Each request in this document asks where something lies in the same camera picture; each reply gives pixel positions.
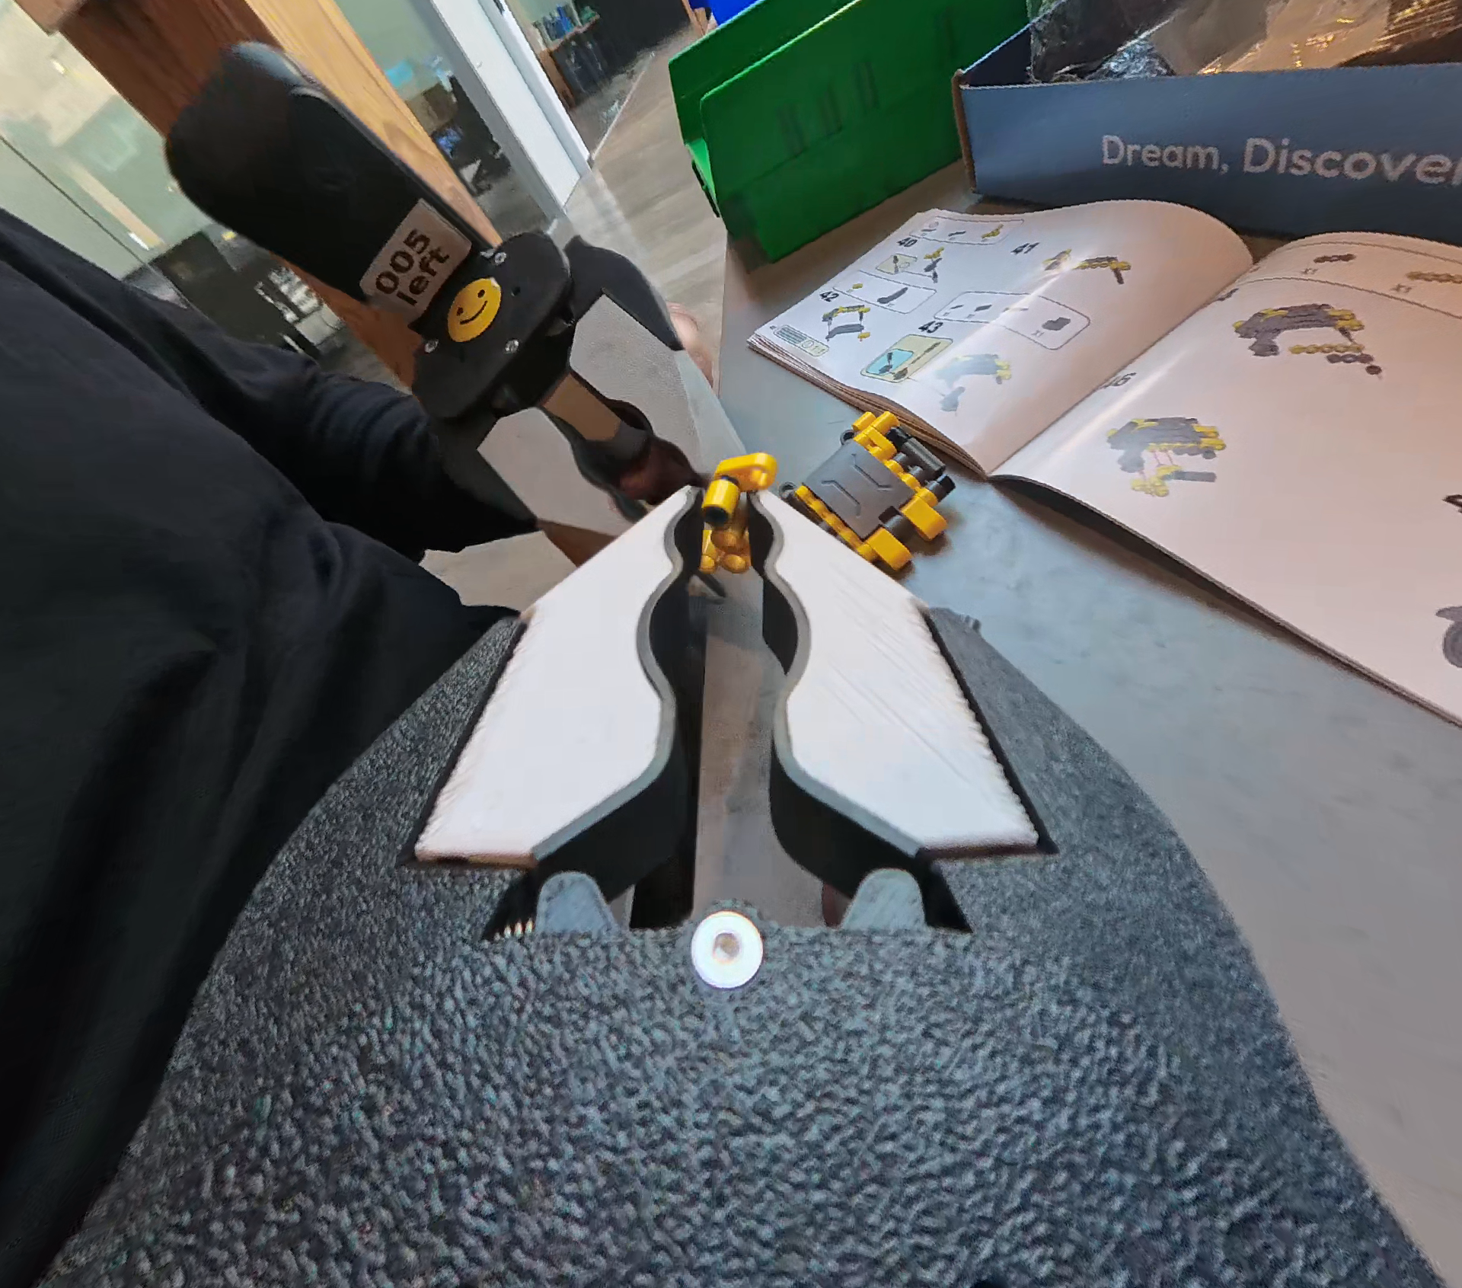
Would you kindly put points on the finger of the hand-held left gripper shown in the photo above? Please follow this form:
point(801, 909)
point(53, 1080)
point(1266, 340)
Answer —
point(640, 363)
point(548, 500)

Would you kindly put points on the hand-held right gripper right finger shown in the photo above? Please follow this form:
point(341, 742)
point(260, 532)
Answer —
point(902, 728)

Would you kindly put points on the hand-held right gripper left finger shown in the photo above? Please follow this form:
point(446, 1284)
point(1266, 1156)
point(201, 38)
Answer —
point(548, 740)

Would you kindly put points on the yellow brick beam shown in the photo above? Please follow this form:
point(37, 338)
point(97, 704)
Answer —
point(748, 471)

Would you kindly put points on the person's left forearm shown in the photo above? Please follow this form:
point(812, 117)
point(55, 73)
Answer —
point(228, 398)

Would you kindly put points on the grey desk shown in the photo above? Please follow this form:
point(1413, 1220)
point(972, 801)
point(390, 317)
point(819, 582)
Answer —
point(1142, 740)

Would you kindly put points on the person's left hand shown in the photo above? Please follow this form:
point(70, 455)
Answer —
point(662, 468)

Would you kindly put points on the yellow grey brick assembly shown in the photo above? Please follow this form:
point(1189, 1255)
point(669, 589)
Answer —
point(862, 494)

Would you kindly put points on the green plastic bin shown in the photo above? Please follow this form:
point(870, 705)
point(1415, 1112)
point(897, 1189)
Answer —
point(822, 111)

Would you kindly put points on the person's body in black clothing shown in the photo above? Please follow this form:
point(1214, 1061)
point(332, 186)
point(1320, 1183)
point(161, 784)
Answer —
point(148, 796)

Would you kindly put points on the open instruction booklet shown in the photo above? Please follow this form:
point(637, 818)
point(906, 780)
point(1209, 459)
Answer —
point(1142, 340)

